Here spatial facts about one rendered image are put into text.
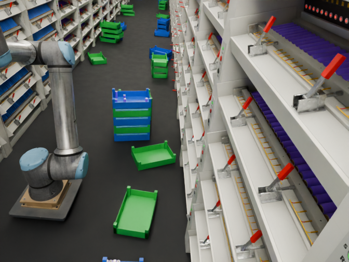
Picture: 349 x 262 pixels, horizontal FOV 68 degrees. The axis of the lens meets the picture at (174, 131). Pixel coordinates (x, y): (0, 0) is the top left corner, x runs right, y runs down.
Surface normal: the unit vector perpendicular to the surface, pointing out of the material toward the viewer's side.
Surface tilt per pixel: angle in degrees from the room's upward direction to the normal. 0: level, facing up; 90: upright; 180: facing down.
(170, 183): 0
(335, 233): 90
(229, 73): 90
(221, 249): 15
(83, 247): 0
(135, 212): 0
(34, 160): 9
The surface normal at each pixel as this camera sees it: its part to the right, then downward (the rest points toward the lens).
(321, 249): -1.00, -0.06
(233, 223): -0.18, -0.81
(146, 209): 0.09, -0.82
